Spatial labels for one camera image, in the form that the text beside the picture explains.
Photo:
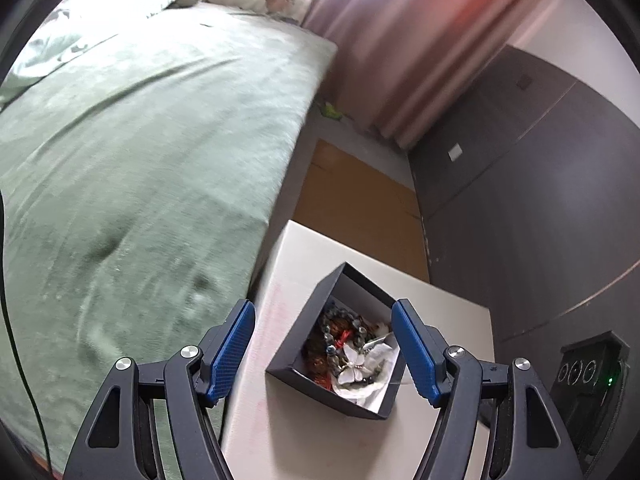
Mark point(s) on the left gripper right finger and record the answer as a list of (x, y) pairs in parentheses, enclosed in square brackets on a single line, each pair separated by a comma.
[(450, 378)]

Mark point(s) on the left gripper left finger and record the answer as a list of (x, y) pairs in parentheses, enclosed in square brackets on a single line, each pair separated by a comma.
[(196, 379)]

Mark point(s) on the white organza pouch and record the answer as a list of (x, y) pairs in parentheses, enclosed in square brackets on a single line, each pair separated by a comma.
[(362, 366)]

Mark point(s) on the black jewelry box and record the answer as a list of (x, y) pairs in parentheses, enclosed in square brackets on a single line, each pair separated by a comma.
[(340, 302)]

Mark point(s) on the green bed mattress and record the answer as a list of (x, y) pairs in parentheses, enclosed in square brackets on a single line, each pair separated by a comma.
[(137, 197)]

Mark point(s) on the dark wardrobe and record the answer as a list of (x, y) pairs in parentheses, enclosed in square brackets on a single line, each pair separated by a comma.
[(538, 219)]

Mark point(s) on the brown cardboard sheet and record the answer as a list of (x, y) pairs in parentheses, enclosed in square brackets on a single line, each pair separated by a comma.
[(349, 201)]

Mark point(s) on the small green floor object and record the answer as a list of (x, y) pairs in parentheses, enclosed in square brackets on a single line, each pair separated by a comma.
[(327, 110)]

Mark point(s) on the pink curtain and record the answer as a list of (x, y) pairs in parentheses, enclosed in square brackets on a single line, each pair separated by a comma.
[(401, 63)]

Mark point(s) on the light green duvet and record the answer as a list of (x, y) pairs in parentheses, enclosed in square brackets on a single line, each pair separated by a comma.
[(108, 30)]

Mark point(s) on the white wall switch plate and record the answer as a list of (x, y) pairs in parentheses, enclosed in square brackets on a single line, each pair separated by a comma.
[(455, 152)]

